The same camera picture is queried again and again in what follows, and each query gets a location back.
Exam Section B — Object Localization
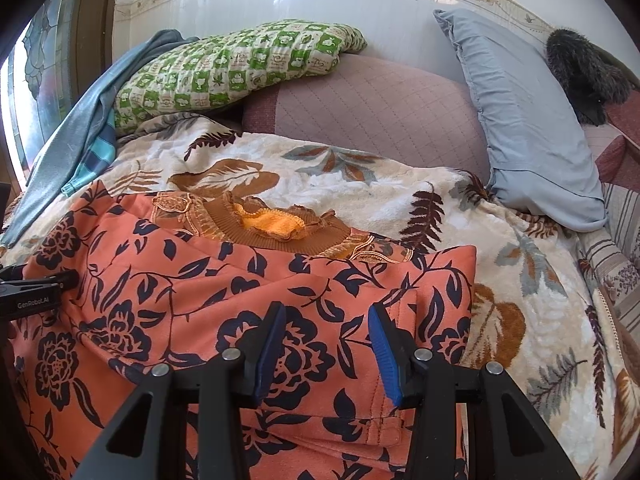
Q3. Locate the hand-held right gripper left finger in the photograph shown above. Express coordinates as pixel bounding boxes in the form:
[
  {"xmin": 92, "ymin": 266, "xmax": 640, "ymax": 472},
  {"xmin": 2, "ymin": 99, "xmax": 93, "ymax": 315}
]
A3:
[{"xmin": 75, "ymin": 301, "xmax": 287, "ymax": 480}]

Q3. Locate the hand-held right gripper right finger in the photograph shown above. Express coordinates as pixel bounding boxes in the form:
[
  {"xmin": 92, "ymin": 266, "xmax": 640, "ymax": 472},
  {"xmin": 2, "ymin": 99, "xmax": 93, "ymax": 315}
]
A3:
[{"xmin": 368, "ymin": 303, "xmax": 582, "ymax": 480}]

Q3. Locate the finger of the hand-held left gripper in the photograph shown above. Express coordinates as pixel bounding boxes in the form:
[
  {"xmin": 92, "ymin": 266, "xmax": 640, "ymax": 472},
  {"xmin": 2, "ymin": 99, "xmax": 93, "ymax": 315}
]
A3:
[{"xmin": 0, "ymin": 265, "xmax": 80, "ymax": 292}]

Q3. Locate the orange floral garment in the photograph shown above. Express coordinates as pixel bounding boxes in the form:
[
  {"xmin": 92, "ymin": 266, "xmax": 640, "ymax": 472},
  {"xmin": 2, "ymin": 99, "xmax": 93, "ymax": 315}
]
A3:
[{"xmin": 7, "ymin": 180, "xmax": 478, "ymax": 480}]

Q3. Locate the teal striped cloth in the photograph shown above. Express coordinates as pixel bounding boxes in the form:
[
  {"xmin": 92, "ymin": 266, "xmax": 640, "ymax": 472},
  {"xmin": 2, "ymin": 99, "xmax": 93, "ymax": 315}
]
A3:
[{"xmin": 61, "ymin": 110, "xmax": 118, "ymax": 198}]

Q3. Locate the grey blue garment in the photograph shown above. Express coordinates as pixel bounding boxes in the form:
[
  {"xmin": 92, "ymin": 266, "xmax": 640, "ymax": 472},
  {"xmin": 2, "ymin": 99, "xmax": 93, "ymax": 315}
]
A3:
[{"xmin": 0, "ymin": 29, "xmax": 201, "ymax": 248}]

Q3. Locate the leaf printed blanket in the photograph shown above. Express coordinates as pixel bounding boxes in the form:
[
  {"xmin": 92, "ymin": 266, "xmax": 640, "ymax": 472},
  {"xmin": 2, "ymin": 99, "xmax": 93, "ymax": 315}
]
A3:
[{"xmin": 0, "ymin": 112, "xmax": 640, "ymax": 480}]

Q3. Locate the stained glass window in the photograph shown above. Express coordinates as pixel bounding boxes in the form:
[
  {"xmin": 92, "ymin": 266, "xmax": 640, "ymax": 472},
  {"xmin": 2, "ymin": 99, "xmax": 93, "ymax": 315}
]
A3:
[{"xmin": 0, "ymin": 0, "xmax": 88, "ymax": 186}]

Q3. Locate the pink quilted cushion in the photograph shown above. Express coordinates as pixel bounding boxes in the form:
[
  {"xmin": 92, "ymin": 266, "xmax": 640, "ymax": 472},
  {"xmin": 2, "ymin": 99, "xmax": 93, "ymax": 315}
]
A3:
[{"xmin": 242, "ymin": 53, "xmax": 493, "ymax": 183}]

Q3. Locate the green checked pillow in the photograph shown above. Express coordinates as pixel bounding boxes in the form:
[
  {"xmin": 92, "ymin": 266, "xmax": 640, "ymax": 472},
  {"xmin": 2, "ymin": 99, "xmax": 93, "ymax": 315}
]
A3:
[{"xmin": 112, "ymin": 19, "xmax": 368, "ymax": 137}]

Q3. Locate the striped bed cover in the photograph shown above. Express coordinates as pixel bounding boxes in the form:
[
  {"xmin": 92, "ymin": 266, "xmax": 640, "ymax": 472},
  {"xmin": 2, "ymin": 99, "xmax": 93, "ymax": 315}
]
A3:
[{"xmin": 575, "ymin": 102, "xmax": 640, "ymax": 366}]

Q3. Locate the light blue pillow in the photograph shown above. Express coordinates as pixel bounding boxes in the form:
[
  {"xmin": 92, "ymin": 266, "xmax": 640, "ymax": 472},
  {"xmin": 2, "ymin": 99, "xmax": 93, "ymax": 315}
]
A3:
[{"xmin": 433, "ymin": 8, "xmax": 608, "ymax": 233}]

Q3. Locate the dark furry garment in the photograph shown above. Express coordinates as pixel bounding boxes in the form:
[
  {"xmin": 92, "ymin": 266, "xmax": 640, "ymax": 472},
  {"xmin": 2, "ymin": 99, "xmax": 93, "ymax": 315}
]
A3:
[{"xmin": 545, "ymin": 27, "xmax": 633, "ymax": 127}]

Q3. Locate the brown wooden window frame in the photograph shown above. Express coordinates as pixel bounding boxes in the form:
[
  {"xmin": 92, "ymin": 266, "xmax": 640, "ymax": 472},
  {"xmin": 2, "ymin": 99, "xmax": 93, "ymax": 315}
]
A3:
[{"xmin": 72, "ymin": 0, "xmax": 123, "ymax": 101}]

